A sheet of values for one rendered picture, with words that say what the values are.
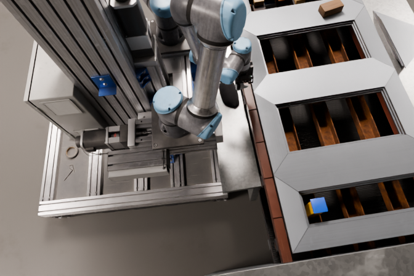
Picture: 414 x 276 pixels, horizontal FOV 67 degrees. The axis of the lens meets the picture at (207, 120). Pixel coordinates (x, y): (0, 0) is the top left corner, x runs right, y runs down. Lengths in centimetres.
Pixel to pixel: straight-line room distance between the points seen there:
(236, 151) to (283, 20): 81
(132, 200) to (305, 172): 116
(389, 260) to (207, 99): 83
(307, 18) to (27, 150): 230
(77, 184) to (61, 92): 110
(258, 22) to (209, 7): 104
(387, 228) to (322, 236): 27
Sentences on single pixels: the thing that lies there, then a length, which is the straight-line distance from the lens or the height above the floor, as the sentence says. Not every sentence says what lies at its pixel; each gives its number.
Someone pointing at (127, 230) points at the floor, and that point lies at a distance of 240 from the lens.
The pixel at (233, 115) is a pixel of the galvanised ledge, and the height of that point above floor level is 68.
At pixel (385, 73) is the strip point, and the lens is 188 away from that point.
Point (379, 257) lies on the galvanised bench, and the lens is 133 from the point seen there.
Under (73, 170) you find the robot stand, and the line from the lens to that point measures 241.
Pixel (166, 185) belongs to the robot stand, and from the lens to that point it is 217.
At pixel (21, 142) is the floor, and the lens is 297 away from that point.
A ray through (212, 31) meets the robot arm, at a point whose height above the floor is 158.
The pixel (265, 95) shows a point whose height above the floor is 85.
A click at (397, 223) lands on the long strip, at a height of 85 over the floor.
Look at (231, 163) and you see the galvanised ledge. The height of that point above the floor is 68.
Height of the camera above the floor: 228
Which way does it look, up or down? 65 degrees down
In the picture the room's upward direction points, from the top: 10 degrees counter-clockwise
